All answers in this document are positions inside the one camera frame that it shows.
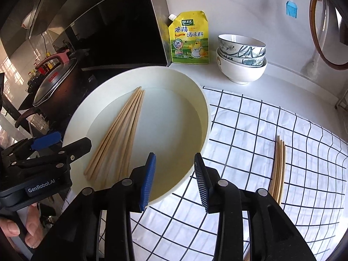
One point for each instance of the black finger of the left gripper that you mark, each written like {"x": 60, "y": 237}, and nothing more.
{"x": 74, "y": 151}

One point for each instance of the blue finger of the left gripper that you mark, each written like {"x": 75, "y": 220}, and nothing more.
{"x": 46, "y": 141}

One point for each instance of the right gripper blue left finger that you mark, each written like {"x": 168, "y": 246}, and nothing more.
{"x": 142, "y": 180}

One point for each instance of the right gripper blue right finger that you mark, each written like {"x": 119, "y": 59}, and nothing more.
{"x": 207, "y": 178}

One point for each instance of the person's left hand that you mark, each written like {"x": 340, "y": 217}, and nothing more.
{"x": 34, "y": 234}

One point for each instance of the wooden chopstick in basin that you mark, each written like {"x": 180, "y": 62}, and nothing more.
{"x": 119, "y": 145}
{"x": 108, "y": 149}
{"x": 125, "y": 163}
{"x": 115, "y": 146}
{"x": 110, "y": 135}

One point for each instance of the dark red cooking pot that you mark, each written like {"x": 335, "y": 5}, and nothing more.
{"x": 66, "y": 97}

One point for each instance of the glass pot lid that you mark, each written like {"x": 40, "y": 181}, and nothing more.
{"x": 54, "y": 78}

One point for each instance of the wooden chopstick on cloth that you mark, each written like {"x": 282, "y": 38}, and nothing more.
{"x": 277, "y": 190}
{"x": 282, "y": 174}
{"x": 273, "y": 182}

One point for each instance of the checkered white cloth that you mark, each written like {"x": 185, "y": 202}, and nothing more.
{"x": 241, "y": 148}

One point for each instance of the large white bowl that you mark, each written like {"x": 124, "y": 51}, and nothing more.
{"x": 239, "y": 73}

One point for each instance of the black range hood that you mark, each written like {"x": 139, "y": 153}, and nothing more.
{"x": 112, "y": 33}

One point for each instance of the middle patterned bowl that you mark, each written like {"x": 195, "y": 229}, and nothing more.
{"x": 245, "y": 57}

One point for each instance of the patterned bowl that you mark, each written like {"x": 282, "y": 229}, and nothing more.
{"x": 245, "y": 57}
{"x": 231, "y": 44}

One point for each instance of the top patterned bowl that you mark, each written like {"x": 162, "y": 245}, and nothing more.
{"x": 231, "y": 44}

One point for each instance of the yellow seasoning pouch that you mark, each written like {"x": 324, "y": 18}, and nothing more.
{"x": 189, "y": 38}

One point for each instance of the blue silicone brush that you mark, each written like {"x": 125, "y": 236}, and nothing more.
{"x": 291, "y": 8}

